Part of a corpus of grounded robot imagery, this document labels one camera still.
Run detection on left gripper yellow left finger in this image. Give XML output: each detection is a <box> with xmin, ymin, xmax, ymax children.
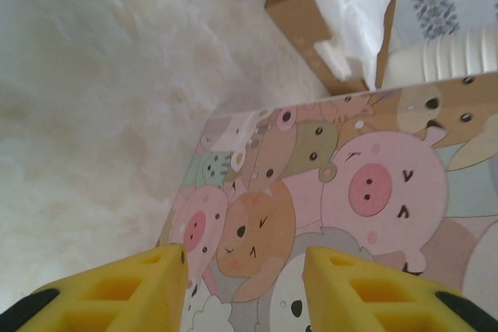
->
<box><xmin>7</xmin><ymin>243</ymin><xmax>190</xmax><ymax>332</ymax></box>

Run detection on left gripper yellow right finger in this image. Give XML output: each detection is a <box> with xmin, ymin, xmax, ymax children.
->
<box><xmin>305</xmin><ymin>246</ymin><xmax>498</xmax><ymax>332</ymax></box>

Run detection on cartoon print paper bag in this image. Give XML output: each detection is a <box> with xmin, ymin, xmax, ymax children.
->
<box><xmin>157</xmin><ymin>72</ymin><xmax>498</xmax><ymax>332</ymax></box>

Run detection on white paper cup with print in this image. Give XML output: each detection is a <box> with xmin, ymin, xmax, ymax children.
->
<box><xmin>383</xmin><ymin>42</ymin><xmax>443</xmax><ymax>89</ymax></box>

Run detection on white napkins in cardboard tray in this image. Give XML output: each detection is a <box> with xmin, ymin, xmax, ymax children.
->
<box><xmin>264</xmin><ymin>0</ymin><xmax>398</xmax><ymax>96</ymax></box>

